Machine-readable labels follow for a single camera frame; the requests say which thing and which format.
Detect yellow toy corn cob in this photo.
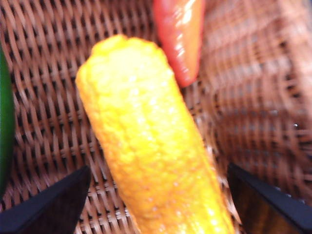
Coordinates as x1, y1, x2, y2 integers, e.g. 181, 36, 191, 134
75, 34, 236, 234

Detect bright green toy vegetable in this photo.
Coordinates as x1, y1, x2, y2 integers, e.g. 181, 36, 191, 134
0, 45, 17, 198

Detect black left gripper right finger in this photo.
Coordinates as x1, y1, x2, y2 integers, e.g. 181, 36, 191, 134
227, 162, 312, 234

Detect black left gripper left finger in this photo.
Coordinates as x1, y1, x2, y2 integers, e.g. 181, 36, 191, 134
0, 165, 92, 234

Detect orange toy carrot green leaves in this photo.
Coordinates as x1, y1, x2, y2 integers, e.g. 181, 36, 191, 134
153, 0, 203, 88

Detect brown wicker basket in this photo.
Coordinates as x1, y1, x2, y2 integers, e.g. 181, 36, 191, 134
0, 0, 312, 234

